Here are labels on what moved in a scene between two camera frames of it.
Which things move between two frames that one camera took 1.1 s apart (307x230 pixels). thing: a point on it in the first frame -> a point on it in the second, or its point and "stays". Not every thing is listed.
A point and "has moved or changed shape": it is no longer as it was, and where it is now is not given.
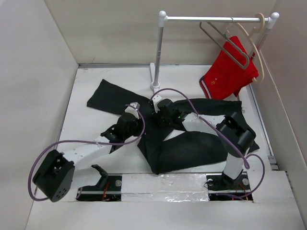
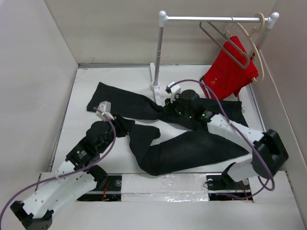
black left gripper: [140, 124] -> [125, 125]
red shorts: [224, 77] stays
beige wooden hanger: [255, 30] stays
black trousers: [173, 155] has moved or changed shape
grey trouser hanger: [222, 48] stays
